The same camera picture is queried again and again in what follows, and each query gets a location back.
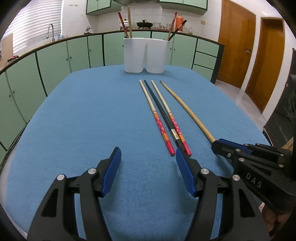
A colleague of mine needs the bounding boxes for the green kitchen cabinets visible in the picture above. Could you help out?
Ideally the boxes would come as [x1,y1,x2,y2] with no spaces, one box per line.
[86,0,208,17]
[1,31,224,158]

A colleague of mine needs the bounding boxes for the black wok pan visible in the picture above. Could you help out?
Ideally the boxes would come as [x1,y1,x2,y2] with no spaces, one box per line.
[137,20,153,29]

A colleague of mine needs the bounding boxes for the person's right hand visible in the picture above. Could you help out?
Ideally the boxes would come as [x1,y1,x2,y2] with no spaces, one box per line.
[259,202,291,232]

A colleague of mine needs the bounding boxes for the black chopstick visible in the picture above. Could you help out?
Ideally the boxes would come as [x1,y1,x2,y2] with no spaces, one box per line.
[144,80,184,150]
[168,20,187,41]

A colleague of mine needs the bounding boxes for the orange thermos jug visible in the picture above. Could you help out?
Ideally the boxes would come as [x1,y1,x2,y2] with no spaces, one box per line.
[175,14,184,32]

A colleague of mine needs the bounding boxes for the green upper kitchen cabinets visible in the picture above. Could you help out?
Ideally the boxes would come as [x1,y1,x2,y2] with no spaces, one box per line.
[86,0,208,17]

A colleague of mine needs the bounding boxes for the chrome kitchen faucet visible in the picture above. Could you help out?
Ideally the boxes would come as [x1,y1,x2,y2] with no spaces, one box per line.
[46,23,56,42]

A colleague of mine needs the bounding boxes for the plain bamboo chopstick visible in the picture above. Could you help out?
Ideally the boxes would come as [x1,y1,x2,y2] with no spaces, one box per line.
[160,81,216,143]
[127,6,132,39]

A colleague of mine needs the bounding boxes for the white double utensil holder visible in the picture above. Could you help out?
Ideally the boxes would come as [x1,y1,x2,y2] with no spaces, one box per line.
[123,38,169,74]

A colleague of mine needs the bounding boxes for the red patterned chopstick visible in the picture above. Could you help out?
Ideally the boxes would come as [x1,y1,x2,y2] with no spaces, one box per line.
[166,11,178,41]
[117,12,129,38]
[151,80,192,157]
[139,80,175,156]

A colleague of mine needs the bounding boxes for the green lower kitchen cabinets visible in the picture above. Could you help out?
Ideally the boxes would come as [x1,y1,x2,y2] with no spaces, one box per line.
[1,31,224,158]

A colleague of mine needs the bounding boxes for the white cooking pot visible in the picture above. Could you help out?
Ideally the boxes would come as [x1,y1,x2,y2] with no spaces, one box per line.
[119,19,129,30]

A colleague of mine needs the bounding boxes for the brown wooden door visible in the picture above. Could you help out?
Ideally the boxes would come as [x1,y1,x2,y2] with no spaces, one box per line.
[217,1,256,88]
[245,17,285,112]

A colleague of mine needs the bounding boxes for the blue table mat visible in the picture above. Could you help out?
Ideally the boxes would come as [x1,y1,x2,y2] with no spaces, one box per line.
[4,65,267,240]

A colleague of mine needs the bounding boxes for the white window blinds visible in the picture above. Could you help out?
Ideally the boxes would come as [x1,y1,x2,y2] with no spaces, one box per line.
[4,0,63,53]

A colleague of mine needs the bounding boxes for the silver kettle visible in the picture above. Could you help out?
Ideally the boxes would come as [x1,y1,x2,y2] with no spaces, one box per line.
[84,26,92,35]

